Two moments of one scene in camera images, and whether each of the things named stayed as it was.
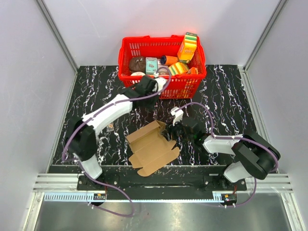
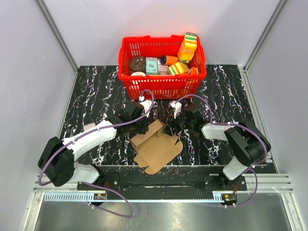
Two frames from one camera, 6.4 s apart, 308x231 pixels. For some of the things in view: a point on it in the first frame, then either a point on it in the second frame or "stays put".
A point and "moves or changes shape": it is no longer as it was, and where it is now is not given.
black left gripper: [153, 106] -> [145, 129]
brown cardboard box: [149, 149] moves or changes shape
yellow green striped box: [178, 68] stays put
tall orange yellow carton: [187, 47] stays put
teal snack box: [151, 65] stays put
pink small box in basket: [162, 70] stays put
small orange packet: [193, 70] stays put
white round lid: [137, 73] stays put
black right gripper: [169, 128] -> [169, 129]
